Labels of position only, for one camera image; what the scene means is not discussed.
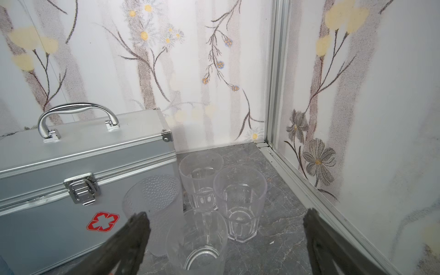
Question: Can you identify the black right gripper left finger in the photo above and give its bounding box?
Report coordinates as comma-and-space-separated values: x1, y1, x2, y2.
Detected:
67, 212, 151, 275

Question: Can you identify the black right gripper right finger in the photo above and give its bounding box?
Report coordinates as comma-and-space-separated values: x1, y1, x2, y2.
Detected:
303, 209, 386, 275

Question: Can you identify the frosted dotted clear cup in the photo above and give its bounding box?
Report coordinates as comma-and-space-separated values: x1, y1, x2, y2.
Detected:
122, 174, 183, 257

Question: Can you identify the clear glass front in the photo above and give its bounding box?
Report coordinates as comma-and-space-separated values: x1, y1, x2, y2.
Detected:
166, 209, 228, 275

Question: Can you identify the silver aluminium first aid case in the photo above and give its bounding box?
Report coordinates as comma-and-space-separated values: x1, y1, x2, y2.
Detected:
1, 110, 179, 275

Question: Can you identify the clear faceted glass right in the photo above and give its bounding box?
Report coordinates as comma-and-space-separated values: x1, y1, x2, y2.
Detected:
213, 165, 268, 243

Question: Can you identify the clear faceted glass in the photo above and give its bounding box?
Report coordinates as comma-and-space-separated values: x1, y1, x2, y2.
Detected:
179, 151, 224, 210
213, 165, 268, 243

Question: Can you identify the clear faceted glass back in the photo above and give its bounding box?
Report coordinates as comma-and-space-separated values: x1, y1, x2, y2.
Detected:
179, 151, 224, 210

